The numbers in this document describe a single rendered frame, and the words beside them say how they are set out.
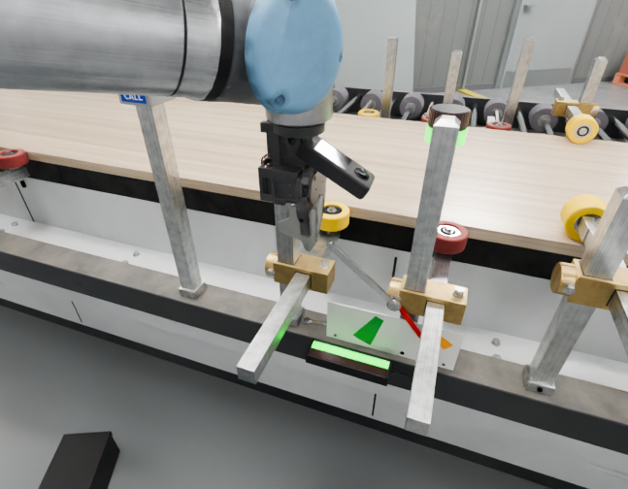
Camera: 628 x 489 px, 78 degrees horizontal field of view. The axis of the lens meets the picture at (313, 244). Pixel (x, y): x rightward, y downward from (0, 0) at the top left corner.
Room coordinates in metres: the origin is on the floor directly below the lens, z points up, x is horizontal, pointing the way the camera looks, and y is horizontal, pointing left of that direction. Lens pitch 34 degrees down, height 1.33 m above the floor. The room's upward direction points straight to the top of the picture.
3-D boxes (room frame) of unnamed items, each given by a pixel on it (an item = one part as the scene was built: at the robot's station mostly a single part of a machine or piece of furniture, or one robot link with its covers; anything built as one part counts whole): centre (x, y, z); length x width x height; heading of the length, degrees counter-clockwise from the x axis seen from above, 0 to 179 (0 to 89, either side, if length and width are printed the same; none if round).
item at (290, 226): (0.52, 0.03, 1.01); 0.06 x 0.03 x 0.09; 70
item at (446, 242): (0.67, -0.28, 0.85); 0.08 x 0.08 x 0.11
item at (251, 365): (0.57, 0.03, 0.84); 0.43 x 0.03 x 0.04; 160
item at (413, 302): (0.54, -0.21, 0.84); 0.13 x 0.06 x 0.05; 70
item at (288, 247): (0.63, 0.05, 0.91); 0.03 x 0.03 x 0.48; 70
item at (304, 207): (0.50, 0.01, 1.05); 0.05 x 0.02 x 0.09; 160
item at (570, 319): (0.46, -0.42, 0.86); 0.03 x 0.03 x 0.48; 70
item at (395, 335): (0.53, -0.15, 0.75); 0.26 x 0.01 x 0.10; 70
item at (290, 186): (0.53, 0.03, 1.11); 0.09 x 0.08 x 0.12; 70
